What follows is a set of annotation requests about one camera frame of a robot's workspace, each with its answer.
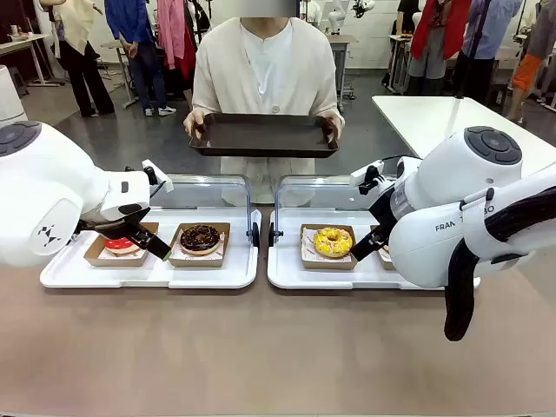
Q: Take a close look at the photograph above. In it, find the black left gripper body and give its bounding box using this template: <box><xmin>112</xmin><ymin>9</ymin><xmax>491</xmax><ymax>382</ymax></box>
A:
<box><xmin>93</xmin><ymin>208</ymin><xmax>151</xmax><ymax>240</ymax></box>

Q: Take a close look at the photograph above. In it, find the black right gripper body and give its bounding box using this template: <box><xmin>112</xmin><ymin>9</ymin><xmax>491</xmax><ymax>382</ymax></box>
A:
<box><xmin>367</xmin><ymin>190</ymin><xmax>397</xmax><ymax>238</ymax></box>

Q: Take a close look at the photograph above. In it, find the red glazed donut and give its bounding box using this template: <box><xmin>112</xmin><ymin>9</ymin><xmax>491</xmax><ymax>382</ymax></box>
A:
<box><xmin>83</xmin><ymin>222</ymin><xmax>160</xmax><ymax>268</ymax></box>
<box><xmin>103</xmin><ymin>236</ymin><xmax>137</xmax><ymax>256</ymax></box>

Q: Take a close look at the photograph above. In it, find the white printed paper liner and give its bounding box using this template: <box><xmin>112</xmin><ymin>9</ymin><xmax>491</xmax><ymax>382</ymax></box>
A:
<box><xmin>301</xmin><ymin>229</ymin><xmax>354</xmax><ymax>264</ymax></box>
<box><xmin>171</xmin><ymin>231</ymin><xmax>228</xmax><ymax>261</ymax></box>
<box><xmin>97</xmin><ymin>245</ymin><xmax>147</xmax><ymax>261</ymax></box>

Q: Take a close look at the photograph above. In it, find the chocolate sprinkled donut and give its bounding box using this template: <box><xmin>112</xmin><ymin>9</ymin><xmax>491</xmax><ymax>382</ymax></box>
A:
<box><xmin>179</xmin><ymin>223</ymin><xmax>222</xmax><ymax>256</ymax></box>

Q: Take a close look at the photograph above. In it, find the dark brown serving tray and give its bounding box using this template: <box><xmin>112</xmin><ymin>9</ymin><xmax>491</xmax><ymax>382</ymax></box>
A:
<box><xmin>189</xmin><ymin>113</ymin><xmax>341</xmax><ymax>159</ymax></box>

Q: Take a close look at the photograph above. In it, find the person's left forearm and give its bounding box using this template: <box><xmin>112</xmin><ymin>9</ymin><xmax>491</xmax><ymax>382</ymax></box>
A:
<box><xmin>318</xmin><ymin>84</ymin><xmax>347</xmax><ymax>119</ymax></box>

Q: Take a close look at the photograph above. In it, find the person's right forearm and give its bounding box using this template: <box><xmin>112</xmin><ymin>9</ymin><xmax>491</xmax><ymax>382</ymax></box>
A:
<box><xmin>191</xmin><ymin>82</ymin><xmax>219</xmax><ymax>116</ymax></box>

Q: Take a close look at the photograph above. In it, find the dark sprinkled donut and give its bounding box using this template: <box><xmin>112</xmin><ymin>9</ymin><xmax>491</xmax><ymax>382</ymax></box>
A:
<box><xmin>369</xmin><ymin>224</ymin><xmax>397</xmax><ymax>272</ymax></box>

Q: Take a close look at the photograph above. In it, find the yellow sprinkled donut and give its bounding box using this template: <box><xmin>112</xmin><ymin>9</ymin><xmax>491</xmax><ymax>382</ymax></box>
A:
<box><xmin>313</xmin><ymin>227</ymin><xmax>354</xmax><ymax>259</ymax></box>

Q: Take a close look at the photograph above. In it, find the person in cream vest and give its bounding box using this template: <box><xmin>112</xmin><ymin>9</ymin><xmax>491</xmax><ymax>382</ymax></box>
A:
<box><xmin>39</xmin><ymin>0</ymin><xmax>116</xmax><ymax>118</ymax></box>

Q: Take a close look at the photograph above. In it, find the person in cream cardigan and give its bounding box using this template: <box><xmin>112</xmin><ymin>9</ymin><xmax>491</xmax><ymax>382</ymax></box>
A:
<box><xmin>190</xmin><ymin>0</ymin><xmax>348</xmax><ymax>206</ymax></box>

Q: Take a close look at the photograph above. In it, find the person in red vest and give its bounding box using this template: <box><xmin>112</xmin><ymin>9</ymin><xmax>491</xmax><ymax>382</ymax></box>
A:
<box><xmin>407</xmin><ymin>0</ymin><xmax>473</xmax><ymax>95</ymax></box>

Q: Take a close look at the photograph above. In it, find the person with orange sleeve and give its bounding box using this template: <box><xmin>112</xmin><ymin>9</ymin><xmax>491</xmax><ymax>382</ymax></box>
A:
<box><xmin>506</xmin><ymin>0</ymin><xmax>556</xmax><ymax>125</ymax></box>

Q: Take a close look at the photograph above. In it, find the person in light blue shirt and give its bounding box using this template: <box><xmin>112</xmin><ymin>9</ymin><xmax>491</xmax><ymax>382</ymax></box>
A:
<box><xmin>451</xmin><ymin>0</ymin><xmax>525</xmax><ymax>99</ymax></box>

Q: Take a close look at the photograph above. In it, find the person's left hand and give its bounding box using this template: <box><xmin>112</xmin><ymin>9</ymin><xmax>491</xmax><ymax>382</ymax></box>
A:
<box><xmin>323</xmin><ymin>110</ymin><xmax>347</xmax><ymax>144</ymax></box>

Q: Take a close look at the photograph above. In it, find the person's right hand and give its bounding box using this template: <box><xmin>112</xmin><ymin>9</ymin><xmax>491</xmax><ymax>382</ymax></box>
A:
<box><xmin>182</xmin><ymin>109</ymin><xmax>208</xmax><ymax>140</ymax></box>

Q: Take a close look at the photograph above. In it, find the white display case base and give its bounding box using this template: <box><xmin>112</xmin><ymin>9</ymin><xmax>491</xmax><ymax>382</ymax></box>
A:
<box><xmin>267</xmin><ymin>207</ymin><xmax>481</xmax><ymax>291</ymax></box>
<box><xmin>39</xmin><ymin>207</ymin><xmax>262</xmax><ymax>290</ymax></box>

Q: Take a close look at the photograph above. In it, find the clear display case lid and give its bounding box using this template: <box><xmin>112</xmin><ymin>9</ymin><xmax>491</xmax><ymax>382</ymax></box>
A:
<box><xmin>273</xmin><ymin>174</ymin><xmax>394</xmax><ymax>249</ymax></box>
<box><xmin>147</xmin><ymin>173</ymin><xmax>255</xmax><ymax>245</ymax></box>

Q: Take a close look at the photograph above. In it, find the large white table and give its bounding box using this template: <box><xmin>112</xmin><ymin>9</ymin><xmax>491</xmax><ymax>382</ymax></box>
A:
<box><xmin>372</xmin><ymin>95</ymin><xmax>556</xmax><ymax>175</ymax></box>

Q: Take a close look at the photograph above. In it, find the white cylindrical air purifier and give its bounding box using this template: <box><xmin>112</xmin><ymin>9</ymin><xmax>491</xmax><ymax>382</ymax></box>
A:
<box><xmin>0</xmin><ymin>64</ymin><xmax>29</xmax><ymax>128</ymax></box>

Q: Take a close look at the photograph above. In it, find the grey background desk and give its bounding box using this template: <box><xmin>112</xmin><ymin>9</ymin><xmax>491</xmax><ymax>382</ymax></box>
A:
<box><xmin>328</xmin><ymin>34</ymin><xmax>361</xmax><ymax>113</ymax></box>

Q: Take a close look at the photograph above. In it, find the small grey desk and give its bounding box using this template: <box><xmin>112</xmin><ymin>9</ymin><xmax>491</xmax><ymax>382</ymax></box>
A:
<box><xmin>102</xmin><ymin>41</ymin><xmax>140</xmax><ymax>109</ymax></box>

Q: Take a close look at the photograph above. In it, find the black slanted pole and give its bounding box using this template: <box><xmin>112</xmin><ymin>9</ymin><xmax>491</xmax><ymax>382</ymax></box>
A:
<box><xmin>453</xmin><ymin>0</ymin><xmax>494</xmax><ymax>101</ymax></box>

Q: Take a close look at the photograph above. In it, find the white side desk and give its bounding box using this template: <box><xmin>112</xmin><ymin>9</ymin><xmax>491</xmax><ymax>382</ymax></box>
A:
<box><xmin>0</xmin><ymin>33</ymin><xmax>66</xmax><ymax>88</ymax></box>

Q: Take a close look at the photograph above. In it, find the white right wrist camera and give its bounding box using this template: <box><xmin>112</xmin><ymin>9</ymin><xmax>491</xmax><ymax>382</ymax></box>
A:
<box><xmin>349</xmin><ymin>159</ymin><xmax>387</xmax><ymax>195</ymax></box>

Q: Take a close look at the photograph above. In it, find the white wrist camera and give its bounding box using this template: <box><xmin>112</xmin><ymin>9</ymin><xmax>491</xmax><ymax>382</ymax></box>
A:
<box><xmin>141</xmin><ymin>159</ymin><xmax>174</xmax><ymax>195</ymax></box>
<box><xmin>349</xmin><ymin>159</ymin><xmax>387</xmax><ymax>195</ymax></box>

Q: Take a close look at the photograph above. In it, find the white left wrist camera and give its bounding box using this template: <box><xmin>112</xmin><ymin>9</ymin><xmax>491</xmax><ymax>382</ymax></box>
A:
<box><xmin>141</xmin><ymin>159</ymin><xmax>174</xmax><ymax>195</ymax></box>

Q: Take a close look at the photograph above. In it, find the black sleeved cable bundle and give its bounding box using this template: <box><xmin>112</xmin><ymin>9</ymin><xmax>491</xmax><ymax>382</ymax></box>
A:
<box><xmin>443</xmin><ymin>186</ymin><xmax>556</xmax><ymax>342</ymax></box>

